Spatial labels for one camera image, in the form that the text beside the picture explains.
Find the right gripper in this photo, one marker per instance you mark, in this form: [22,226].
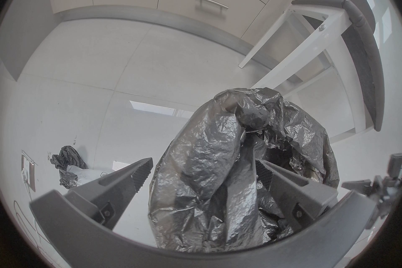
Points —
[383,194]

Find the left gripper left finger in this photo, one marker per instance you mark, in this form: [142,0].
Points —
[116,191]

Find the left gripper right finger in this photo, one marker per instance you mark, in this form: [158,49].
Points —
[292,194]

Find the clear printed wrapper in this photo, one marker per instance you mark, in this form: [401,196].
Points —
[84,174]

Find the black plastic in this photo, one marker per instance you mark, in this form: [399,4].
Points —
[67,158]

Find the black plastic bag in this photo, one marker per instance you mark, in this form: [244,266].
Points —
[204,150]

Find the dark grey padded chair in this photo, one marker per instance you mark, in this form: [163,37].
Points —
[361,56]

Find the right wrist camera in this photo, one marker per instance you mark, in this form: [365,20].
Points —
[396,166]

